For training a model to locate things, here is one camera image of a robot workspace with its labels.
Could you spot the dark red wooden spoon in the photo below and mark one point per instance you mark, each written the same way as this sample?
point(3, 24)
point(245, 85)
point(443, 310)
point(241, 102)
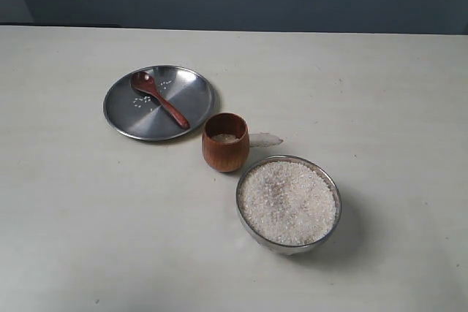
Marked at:
point(145, 83)

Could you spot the brown wooden cup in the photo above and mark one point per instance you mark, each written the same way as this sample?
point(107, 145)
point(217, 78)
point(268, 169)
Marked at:
point(225, 156)

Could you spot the steel bowl of rice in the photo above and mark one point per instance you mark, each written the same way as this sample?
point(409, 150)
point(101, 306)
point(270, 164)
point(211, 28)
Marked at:
point(288, 204)

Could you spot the round steel plate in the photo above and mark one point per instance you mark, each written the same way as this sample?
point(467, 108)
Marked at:
point(140, 116)

